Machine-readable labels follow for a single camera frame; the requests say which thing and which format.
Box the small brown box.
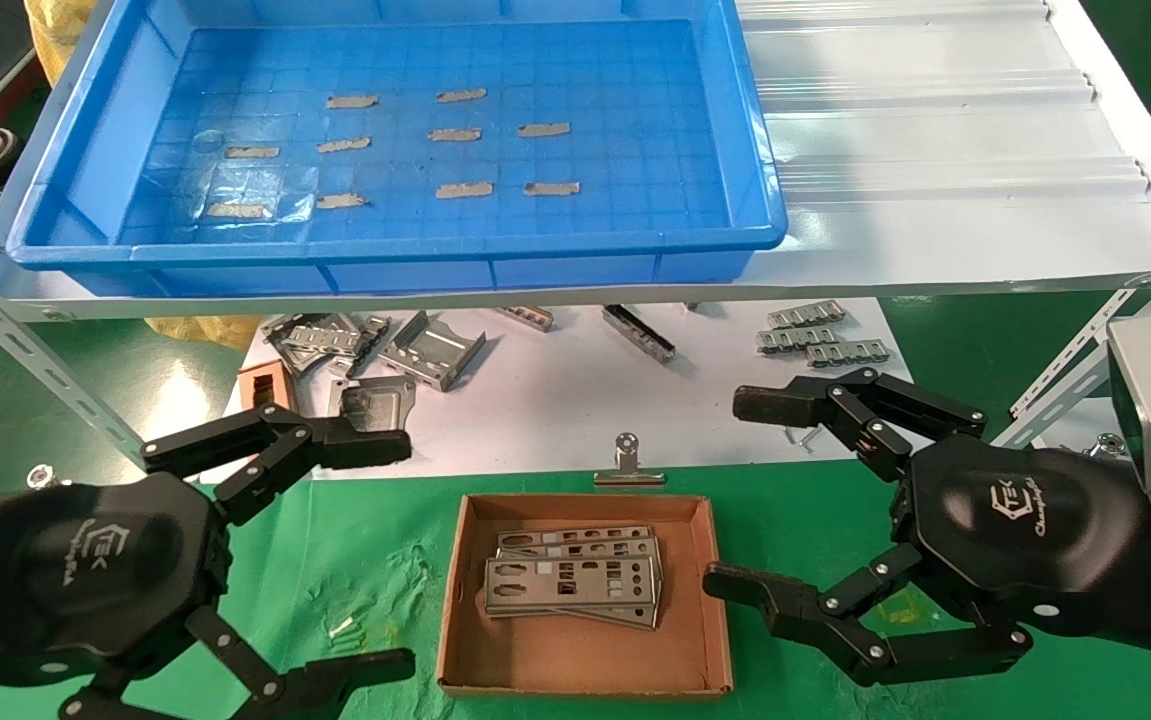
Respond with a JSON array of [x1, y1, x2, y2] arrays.
[[237, 360, 298, 414]]

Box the dark metal bar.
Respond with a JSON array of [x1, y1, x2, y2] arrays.
[[602, 304, 677, 364]]

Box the blue plastic tray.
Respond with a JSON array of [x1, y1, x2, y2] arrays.
[[7, 0, 789, 299]]

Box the small bent metal plate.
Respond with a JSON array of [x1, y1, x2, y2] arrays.
[[333, 315, 393, 379]]

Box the perforated white shelf strut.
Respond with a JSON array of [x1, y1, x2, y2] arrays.
[[0, 252, 148, 473], [993, 262, 1151, 451]]

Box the silver notched metal strip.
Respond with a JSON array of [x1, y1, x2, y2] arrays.
[[767, 299, 848, 330], [805, 339, 893, 368], [756, 323, 841, 355]]

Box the folded silver metal bracket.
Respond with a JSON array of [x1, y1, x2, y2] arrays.
[[378, 310, 488, 392]]

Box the flat slotted metal plate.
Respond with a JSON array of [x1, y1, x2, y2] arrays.
[[265, 313, 366, 377]]

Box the square silver metal frame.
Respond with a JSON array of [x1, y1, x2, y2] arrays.
[[328, 374, 418, 437]]

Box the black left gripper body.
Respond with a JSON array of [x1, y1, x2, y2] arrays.
[[0, 470, 234, 691]]

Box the brown cardboard box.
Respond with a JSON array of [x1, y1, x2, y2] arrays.
[[436, 492, 735, 699]]

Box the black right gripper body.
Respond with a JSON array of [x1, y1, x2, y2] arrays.
[[890, 435, 1151, 666]]

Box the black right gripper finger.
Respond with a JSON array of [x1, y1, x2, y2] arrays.
[[702, 543, 1033, 688], [732, 367, 988, 483]]

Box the green cloth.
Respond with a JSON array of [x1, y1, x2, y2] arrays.
[[0, 462, 1151, 720]]

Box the white paper sheet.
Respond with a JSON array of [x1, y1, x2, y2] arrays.
[[220, 297, 926, 483]]

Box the white metal shelf board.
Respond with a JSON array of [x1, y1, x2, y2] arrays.
[[0, 0, 1151, 323]]

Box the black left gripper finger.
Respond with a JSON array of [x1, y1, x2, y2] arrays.
[[142, 403, 413, 528], [60, 605, 418, 720]]

